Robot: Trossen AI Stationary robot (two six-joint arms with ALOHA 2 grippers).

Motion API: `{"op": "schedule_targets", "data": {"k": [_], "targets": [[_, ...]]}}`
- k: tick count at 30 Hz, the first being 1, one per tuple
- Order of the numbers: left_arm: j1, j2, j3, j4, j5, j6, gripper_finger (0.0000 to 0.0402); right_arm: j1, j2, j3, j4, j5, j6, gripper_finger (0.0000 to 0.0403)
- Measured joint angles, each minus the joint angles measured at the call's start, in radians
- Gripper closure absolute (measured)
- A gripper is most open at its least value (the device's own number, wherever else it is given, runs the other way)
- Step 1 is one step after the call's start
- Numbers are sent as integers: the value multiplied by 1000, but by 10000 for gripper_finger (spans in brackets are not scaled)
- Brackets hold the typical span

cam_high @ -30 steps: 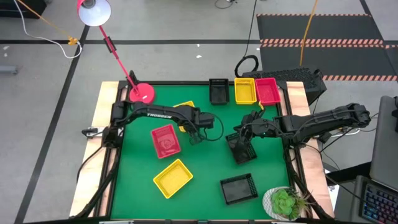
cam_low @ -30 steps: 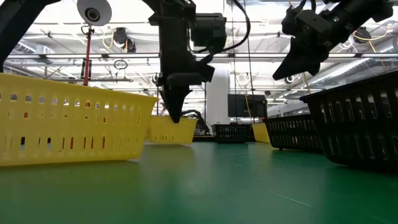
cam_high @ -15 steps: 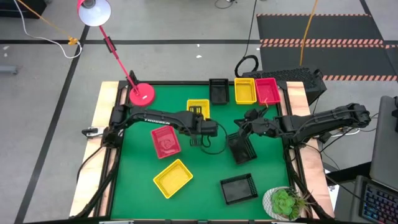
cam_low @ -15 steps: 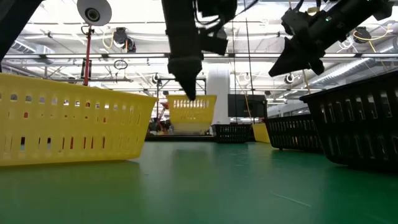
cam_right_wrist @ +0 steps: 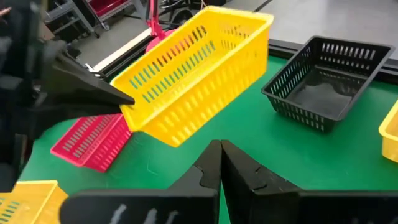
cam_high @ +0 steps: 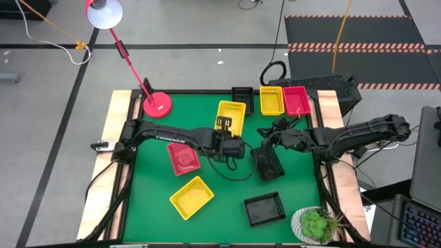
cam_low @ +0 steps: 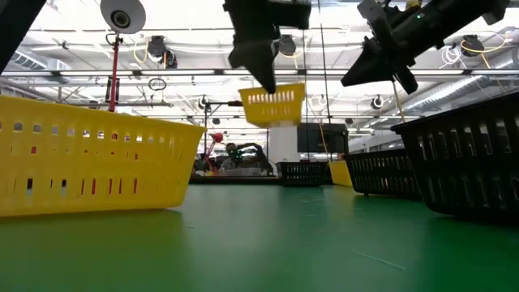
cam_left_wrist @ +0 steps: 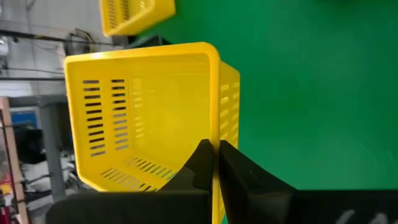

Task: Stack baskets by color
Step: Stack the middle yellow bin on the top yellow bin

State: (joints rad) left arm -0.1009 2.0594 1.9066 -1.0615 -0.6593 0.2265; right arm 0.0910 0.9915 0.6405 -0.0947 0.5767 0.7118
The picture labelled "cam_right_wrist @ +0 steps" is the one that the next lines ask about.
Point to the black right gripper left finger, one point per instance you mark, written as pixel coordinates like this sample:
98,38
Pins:
186,205

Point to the red storage bin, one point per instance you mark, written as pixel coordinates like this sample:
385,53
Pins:
107,7

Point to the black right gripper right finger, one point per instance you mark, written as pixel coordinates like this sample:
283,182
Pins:
264,202

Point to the red slotted plastic basket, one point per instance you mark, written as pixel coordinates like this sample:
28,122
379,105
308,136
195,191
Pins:
93,146

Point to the black aluminium table frame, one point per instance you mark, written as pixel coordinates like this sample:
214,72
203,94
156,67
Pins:
276,48

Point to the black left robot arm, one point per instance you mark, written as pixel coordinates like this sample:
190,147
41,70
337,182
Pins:
9,174

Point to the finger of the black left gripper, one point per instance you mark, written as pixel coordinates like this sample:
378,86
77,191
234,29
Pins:
71,113
84,85

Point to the black slotted plastic basket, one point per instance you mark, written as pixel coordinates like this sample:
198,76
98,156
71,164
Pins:
320,99

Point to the red lamp stand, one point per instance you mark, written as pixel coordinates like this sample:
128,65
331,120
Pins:
154,25

